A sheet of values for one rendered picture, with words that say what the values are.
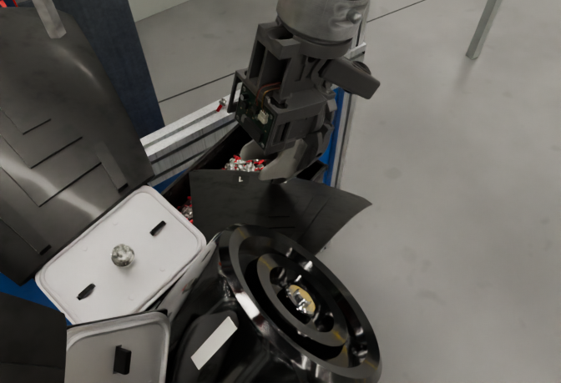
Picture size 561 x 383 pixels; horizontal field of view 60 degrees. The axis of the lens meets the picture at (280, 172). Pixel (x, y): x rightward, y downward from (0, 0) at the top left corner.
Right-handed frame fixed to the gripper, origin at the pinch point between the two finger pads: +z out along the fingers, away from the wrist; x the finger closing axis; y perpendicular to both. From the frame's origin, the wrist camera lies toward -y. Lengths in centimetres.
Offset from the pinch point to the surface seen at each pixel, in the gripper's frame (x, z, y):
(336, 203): 7.9, -2.0, -1.5
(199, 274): 16.7, -17.9, 23.5
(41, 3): 10.8, -30.3, 28.2
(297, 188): 3.0, 0.1, -0.4
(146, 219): 9.7, -14.2, 22.8
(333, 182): -24, 47, -51
